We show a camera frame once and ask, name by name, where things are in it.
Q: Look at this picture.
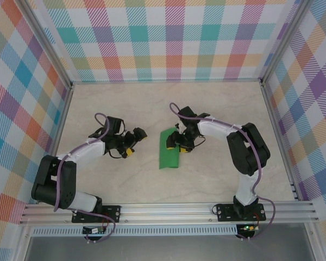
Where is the green paper sheet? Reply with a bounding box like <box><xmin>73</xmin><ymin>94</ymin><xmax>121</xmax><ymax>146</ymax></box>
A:
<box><xmin>158</xmin><ymin>127</ymin><xmax>181</xmax><ymax>171</ymax></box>

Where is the grey metal panel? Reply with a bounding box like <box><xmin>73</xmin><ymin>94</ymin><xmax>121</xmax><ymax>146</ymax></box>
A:
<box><xmin>24</xmin><ymin>235</ymin><xmax>316</xmax><ymax>261</ymax></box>

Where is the purple cable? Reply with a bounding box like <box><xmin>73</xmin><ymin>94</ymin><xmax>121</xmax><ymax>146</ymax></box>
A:
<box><xmin>169</xmin><ymin>102</ymin><xmax>277</xmax><ymax>242</ymax></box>
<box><xmin>53</xmin><ymin>112</ymin><xmax>116</xmax><ymax>244</ymax></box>

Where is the aluminium side rail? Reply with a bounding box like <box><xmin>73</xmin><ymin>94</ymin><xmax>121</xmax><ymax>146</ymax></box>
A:
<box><xmin>37</xmin><ymin>83</ymin><xmax>74</xmax><ymax>204</ymax></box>
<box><xmin>260</xmin><ymin>80</ymin><xmax>301</xmax><ymax>202</ymax></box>

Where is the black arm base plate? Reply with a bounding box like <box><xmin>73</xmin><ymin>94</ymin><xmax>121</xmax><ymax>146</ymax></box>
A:
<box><xmin>71</xmin><ymin>205</ymin><xmax>122</xmax><ymax>224</ymax></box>
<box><xmin>216</xmin><ymin>203</ymin><xmax>266</xmax><ymax>222</ymax></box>

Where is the wide aluminium mounting rail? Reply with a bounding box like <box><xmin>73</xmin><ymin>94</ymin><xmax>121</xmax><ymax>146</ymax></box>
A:
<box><xmin>18</xmin><ymin>201</ymin><xmax>320</xmax><ymax>225</ymax></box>

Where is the slotted grey cable tray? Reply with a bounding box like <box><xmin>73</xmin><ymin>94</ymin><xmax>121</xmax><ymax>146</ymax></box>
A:
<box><xmin>32</xmin><ymin>225</ymin><xmax>239</xmax><ymax>237</ymax></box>

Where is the aluminium frame post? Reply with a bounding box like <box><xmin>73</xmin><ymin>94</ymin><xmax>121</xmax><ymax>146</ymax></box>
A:
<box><xmin>20</xmin><ymin>0</ymin><xmax>74</xmax><ymax>89</ymax></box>
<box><xmin>260</xmin><ymin>0</ymin><xmax>313</xmax><ymax>88</ymax></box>

